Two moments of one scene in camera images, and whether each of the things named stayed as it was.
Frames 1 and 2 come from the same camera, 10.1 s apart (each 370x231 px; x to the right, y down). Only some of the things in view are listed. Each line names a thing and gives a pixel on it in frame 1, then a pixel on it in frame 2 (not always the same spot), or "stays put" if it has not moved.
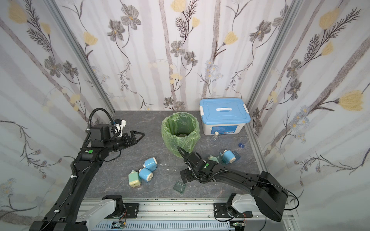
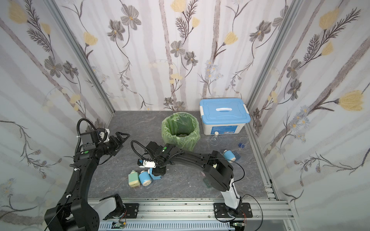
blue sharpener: (151, 164) to (153, 177)
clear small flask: (214, 140) stays put
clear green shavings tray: (179, 186) to (207, 183)
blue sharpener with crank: (228, 156) stays put
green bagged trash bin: (180, 129) stays put
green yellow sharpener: (134, 179) stays put
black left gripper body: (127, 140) to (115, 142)
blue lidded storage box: (224, 115) stays put
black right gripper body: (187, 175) to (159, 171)
